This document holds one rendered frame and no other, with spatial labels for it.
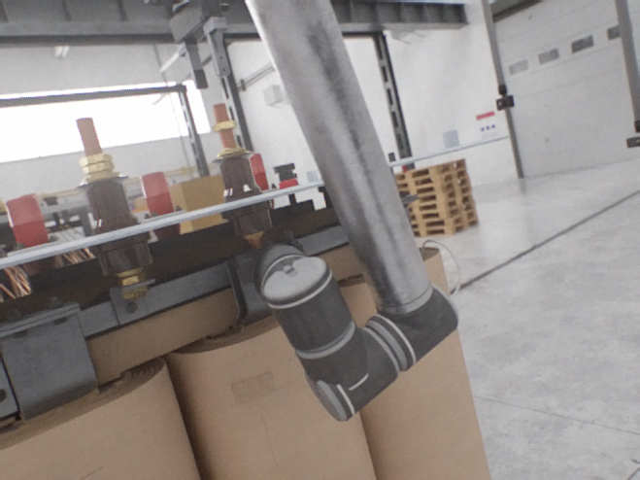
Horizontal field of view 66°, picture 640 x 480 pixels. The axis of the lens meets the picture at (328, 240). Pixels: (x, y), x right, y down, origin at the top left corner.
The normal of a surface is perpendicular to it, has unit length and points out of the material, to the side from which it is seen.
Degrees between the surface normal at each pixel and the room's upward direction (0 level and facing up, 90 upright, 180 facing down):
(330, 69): 104
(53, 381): 90
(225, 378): 90
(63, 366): 90
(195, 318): 90
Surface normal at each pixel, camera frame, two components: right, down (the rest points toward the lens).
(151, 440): 0.83, -0.14
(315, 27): 0.46, 0.22
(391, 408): -0.15, 0.16
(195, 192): 0.65, -0.07
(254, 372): 0.40, 0.01
